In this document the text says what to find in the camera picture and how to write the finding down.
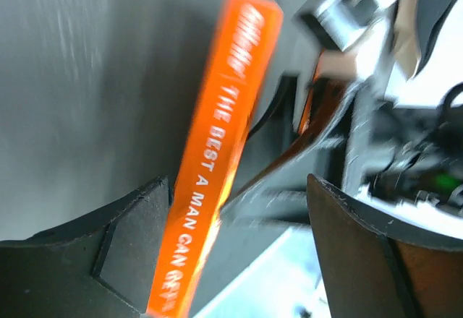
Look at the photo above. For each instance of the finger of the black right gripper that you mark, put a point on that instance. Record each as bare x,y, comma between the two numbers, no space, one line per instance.
268,207

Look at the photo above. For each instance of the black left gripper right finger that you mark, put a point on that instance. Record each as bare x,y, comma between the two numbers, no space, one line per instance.
374,265

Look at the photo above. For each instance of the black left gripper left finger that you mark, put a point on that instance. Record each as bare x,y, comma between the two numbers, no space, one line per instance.
98,265

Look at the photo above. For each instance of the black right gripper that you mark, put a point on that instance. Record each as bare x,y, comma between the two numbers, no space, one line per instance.
398,144

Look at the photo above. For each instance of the orange Gillette Fusion box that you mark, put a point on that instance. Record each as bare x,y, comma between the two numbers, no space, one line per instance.
244,41

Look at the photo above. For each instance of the blue Gillette blister pack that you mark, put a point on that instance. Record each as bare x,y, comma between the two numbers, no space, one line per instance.
284,281

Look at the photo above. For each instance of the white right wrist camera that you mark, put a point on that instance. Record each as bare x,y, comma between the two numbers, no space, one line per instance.
394,47

